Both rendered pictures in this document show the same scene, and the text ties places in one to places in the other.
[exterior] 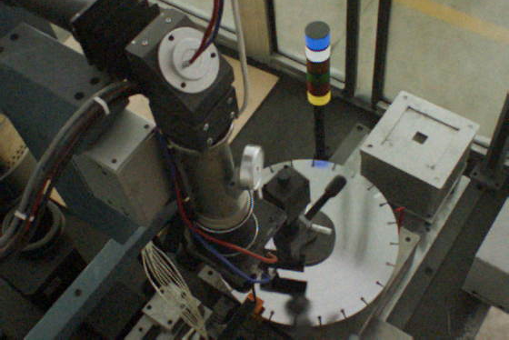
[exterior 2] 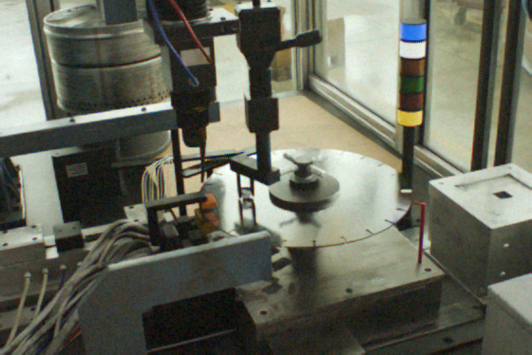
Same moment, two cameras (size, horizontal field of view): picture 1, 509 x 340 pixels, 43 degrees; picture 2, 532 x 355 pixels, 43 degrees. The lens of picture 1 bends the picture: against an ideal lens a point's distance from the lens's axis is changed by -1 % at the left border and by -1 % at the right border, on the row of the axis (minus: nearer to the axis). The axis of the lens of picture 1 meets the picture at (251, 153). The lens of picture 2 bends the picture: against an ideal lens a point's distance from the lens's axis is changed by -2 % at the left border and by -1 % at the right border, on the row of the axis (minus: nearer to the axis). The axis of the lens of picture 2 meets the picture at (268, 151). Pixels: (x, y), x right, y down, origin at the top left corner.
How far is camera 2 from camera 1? 0.79 m
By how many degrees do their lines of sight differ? 37
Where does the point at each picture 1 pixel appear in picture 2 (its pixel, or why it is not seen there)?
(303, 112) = (416, 195)
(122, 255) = (127, 115)
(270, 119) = not seen: hidden behind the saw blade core
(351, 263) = (330, 217)
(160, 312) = (136, 213)
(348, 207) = (367, 188)
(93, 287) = (85, 121)
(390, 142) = (466, 188)
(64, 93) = not seen: outside the picture
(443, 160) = (514, 213)
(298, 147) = not seen: hidden behind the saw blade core
